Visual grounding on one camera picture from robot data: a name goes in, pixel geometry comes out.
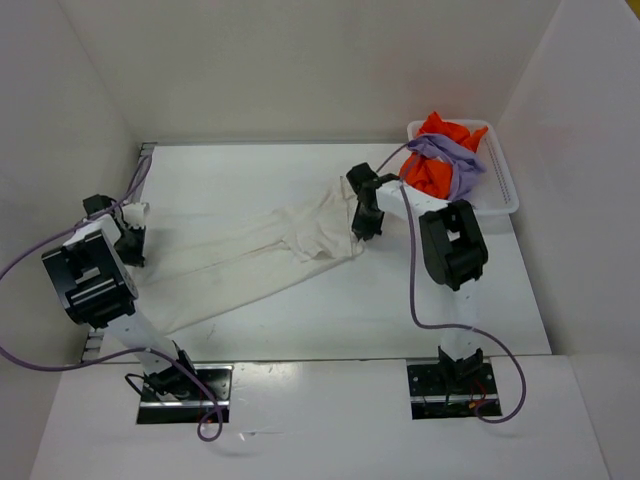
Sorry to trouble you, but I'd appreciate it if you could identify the purple t shirt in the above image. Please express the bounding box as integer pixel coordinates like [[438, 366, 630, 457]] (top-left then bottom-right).
[[399, 133, 486, 201]]

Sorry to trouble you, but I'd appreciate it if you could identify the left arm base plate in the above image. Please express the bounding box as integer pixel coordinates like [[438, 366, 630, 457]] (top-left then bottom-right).
[[135, 363, 235, 425]]

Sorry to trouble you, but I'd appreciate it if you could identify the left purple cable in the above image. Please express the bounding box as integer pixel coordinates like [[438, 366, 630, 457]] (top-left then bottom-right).
[[0, 155, 229, 442]]

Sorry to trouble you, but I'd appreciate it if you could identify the white plastic basket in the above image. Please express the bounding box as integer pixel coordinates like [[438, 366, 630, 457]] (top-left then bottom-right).
[[407, 120, 519, 217]]

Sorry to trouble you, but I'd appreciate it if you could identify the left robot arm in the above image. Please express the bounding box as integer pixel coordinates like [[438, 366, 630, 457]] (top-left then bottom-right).
[[41, 195, 200, 400]]

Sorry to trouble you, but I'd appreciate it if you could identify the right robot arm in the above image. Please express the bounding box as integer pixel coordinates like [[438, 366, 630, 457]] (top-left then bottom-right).
[[346, 163, 488, 331]]

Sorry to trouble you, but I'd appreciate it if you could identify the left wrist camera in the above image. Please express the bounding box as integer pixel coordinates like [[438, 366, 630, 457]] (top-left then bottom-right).
[[121, 202, 150, 229]]

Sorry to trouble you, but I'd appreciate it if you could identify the aluminium table edge rail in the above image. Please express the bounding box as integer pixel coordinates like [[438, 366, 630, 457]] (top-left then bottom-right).
[[79, 142, 159, 364]]

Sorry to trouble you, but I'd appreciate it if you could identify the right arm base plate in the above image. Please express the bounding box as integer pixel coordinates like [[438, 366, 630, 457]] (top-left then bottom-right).
[[406, 360, 502, 420]]

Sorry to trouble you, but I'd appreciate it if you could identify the orange t shirt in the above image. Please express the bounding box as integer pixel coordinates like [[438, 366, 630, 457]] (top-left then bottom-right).
[[399, 111, 488, 201]]

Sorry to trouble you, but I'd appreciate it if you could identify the white t shirt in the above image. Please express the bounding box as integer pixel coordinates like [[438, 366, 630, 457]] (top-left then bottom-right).
[[133, 177, 364, 334]]

